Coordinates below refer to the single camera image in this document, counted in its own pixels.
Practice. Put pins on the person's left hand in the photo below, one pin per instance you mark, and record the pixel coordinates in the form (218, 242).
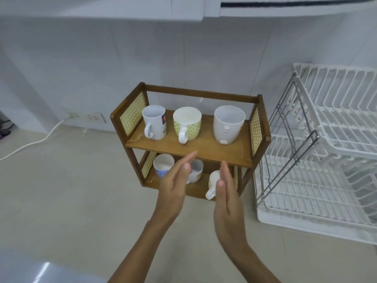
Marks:
(171, 193)

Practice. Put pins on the person's right hand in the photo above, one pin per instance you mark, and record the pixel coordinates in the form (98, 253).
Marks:
(228, 212)

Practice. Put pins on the person's left thumb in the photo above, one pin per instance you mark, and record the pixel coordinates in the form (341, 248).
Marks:
(185, 173)

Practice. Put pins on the person's right thumb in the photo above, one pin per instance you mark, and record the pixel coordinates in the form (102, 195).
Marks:
(219, 190)

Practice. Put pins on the person's left forearm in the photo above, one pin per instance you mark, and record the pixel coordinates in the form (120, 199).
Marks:
(138, 252)

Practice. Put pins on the person's right forearm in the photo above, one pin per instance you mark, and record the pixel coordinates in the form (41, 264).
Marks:
(253, 266)

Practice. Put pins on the cream mug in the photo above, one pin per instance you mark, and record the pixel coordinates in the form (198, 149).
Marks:
(212, 185)

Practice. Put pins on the small white cup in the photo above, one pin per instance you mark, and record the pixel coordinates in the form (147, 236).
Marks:
(196, 170)

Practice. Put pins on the white and blue mug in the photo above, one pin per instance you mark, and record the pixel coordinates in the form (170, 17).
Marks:
(162, 167)

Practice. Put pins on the wooden two-tier rattan shelf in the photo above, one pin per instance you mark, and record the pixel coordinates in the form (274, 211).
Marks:
(203, 138)

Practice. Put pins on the green patterned mug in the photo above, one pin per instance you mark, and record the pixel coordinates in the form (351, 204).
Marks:
(186, 123)

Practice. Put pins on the white mug with blue print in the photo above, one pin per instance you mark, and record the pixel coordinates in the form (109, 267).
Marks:
(154, 122)

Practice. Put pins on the tall white cup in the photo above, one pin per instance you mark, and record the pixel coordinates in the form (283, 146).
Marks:
(228, 125)

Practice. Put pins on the white plastic dish rack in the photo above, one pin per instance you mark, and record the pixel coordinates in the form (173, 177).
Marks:
(321, 150)

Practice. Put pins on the white overhead cabinet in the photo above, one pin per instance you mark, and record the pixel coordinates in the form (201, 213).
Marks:
(188, 7)

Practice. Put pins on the dark objects at counter edge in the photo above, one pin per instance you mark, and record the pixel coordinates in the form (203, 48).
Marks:
(4, 128)

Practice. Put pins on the white wall power outlet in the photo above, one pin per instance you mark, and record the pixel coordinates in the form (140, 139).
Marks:
(85, 116)

